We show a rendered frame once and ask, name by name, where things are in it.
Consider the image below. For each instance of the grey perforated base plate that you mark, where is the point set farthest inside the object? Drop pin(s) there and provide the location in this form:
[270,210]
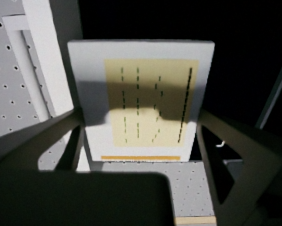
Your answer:
[189,186]

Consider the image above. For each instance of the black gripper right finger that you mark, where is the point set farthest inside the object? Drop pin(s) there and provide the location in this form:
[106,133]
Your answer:
[260,180]

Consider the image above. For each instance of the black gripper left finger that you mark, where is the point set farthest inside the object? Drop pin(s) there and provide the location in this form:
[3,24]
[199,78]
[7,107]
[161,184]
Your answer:
[23,148]

